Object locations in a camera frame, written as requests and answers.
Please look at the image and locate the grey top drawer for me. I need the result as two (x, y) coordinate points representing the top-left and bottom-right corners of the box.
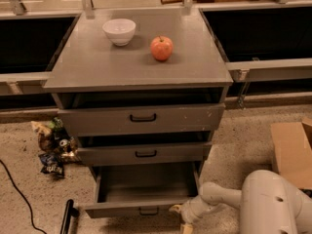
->
(58, 104), (225, 137)

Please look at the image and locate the black metal bar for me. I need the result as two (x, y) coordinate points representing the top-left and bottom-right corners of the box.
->
(59, 199), (79, 234)

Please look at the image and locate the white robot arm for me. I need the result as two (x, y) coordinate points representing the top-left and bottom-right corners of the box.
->
(170, 170), (312, 234)

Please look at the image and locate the right black bin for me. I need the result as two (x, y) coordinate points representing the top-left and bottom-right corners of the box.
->
(203, 7), (312, 62)

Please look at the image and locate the grey middle drawer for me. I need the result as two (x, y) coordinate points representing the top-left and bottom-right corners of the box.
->
(78, 142), (212, 167)

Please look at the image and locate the grey bottom drawer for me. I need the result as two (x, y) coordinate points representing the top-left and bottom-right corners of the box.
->
(85, 162), (199, 218)

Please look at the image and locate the red apple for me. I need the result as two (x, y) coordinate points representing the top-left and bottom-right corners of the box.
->
(150, 36), (174, 61)

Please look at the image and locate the wooden stick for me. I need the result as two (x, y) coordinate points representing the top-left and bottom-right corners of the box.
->
(160, 0), (197, 5)

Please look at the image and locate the left black bin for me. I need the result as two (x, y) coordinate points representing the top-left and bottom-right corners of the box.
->
(0, 16), (77, 74)

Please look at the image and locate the grey drawer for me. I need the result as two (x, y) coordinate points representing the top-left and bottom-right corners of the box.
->
(85, 162), (199, 218)
(58, 104), (225, 137)
(78, 142), (212, 167)

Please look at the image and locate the green snack bag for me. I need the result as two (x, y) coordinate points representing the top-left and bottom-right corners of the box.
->
(48, 117), (65, 137)

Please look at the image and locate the white ceramic bowl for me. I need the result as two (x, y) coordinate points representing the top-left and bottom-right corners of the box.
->
(102, 19), (137, 46)

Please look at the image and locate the cardboard box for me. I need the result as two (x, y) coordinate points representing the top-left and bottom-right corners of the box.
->
(271, 117), (312, 190)

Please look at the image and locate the soda can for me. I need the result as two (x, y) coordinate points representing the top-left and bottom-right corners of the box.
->
(59, 139), (71, 153)

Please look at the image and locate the black bin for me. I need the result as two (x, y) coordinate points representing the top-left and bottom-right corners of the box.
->
(0, 16), (77, 74)
(203, 7), (312, 62)

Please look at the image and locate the grey drawer cabinet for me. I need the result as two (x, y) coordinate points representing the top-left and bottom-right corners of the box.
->
(42, 6), (234, 180)

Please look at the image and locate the black floor cable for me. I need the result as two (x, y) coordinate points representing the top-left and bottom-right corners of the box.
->
(0, 159), (49, 234)

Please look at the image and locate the blue snack bag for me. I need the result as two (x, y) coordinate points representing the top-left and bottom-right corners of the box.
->
(39, 153), (64, 178)

